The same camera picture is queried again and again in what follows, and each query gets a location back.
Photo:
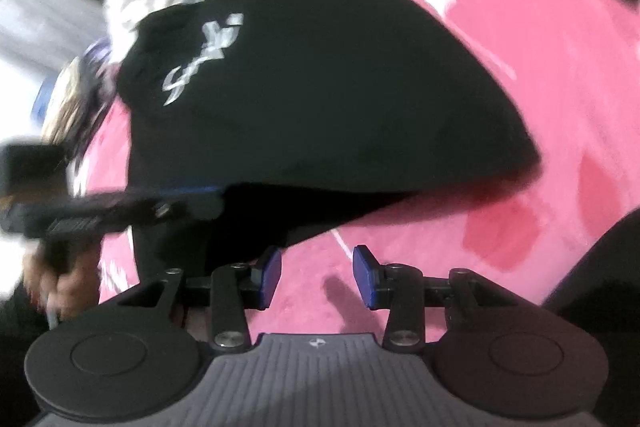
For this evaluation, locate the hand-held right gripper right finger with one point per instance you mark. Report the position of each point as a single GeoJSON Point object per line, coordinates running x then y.
{"type": "Point", "coordinates": [365, 278]}

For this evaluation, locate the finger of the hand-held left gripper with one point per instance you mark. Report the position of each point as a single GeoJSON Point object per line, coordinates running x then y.
{"type": "Point", "coordinates": [195, 207]}

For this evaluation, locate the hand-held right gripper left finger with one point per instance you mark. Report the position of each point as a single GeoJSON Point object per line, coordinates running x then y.
{"type": "Point", "coordinates": [270, 278]}

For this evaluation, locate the black t-shirt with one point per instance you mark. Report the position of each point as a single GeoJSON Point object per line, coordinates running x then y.
{"type": "Point", "coordinates": [325, 97]}

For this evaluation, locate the person's left hand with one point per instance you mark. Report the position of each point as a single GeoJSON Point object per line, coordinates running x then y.
{"type": "Point", "coordinates": [82, 287]}

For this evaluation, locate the dark grey folded garment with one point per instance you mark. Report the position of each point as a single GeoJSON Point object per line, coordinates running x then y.
{"type": "Point", "coordinates": [100, 112]}

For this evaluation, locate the person's dark clothing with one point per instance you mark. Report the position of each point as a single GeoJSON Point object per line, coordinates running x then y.
{"type": "Point", "coordinates": [605, 277]}

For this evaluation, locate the pink floral blanket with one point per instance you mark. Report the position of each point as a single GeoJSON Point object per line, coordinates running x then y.
{"type": "Point", "coordinates": [550, 82]}

